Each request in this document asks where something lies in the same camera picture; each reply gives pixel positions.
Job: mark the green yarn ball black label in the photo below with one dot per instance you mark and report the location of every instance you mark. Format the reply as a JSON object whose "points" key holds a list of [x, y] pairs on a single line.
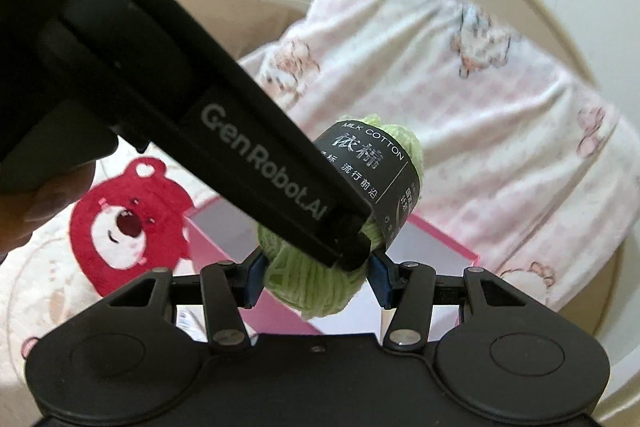
{"points": [[310, 287]]}

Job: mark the pink white bear print quilt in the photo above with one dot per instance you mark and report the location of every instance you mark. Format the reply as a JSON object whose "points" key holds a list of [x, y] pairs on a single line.
{"points": [[425, 82]]}

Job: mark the person's left hand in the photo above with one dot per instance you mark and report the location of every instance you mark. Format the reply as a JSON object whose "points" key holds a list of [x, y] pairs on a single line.
{"points": [[40, 212]]}

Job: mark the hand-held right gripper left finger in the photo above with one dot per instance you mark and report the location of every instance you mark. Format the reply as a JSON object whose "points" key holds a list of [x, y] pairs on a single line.
{"points": [[255, 281]]}

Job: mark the red bear printed blanket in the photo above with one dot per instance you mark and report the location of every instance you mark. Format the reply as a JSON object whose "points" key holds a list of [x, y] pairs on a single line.
{"points": [[125, 227]]}

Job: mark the brown cloth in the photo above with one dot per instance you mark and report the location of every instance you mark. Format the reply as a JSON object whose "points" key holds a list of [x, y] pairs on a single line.
{"points": [[240, 17]]}

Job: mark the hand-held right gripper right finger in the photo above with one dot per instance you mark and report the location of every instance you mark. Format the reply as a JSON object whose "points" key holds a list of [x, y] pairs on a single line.
{"points": [[379, 279]]}

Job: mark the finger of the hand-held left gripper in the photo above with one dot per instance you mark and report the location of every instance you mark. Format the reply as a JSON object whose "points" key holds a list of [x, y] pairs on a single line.
{"points": [[352, 242]]}

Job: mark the pink cardboard box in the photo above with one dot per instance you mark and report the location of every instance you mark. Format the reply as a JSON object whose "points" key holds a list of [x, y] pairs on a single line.
{"points": [[220, 232]]}

